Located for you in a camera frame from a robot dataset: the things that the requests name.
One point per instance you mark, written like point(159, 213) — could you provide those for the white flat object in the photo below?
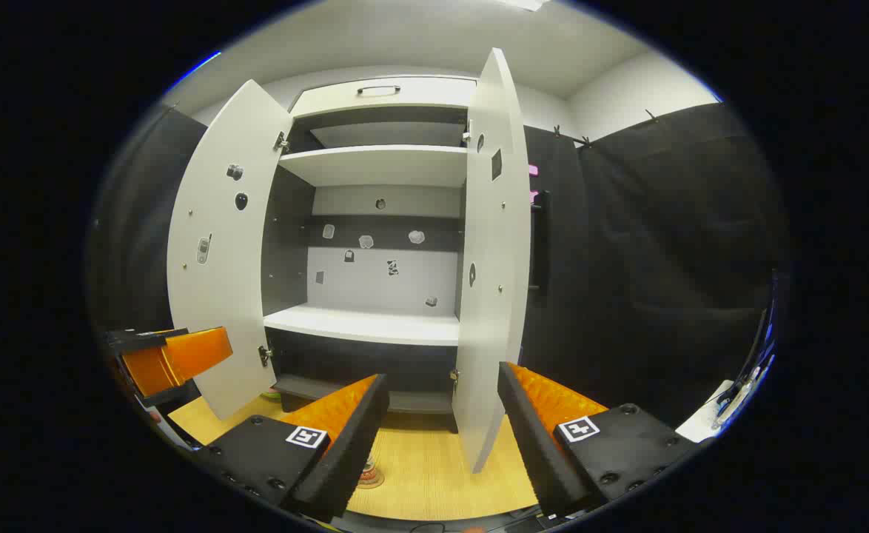
point(705, 422)

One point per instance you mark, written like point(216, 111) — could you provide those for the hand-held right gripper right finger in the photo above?
point(534, 444)

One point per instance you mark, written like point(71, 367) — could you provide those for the small round object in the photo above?
point(368, 475)

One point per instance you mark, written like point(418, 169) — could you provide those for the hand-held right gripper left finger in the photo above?
point(353, 451)

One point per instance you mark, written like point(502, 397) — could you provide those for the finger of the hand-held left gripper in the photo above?
point(149, 374)
point(198, 352)

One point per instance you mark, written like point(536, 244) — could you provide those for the white cabinet shelf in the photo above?
point(360, 326)
point(375, 166)

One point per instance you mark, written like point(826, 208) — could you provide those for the small green object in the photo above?
point(270, 395)

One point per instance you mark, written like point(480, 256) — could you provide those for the ceiling light panel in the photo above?
point(527, 4)

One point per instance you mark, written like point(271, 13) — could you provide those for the white cabinet door with phone sticker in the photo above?
point(220, 281)

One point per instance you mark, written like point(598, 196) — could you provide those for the black backdrop cloth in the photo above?
point(664, 259)

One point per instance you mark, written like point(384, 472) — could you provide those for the white and grey cabinet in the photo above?
point(286, 244)

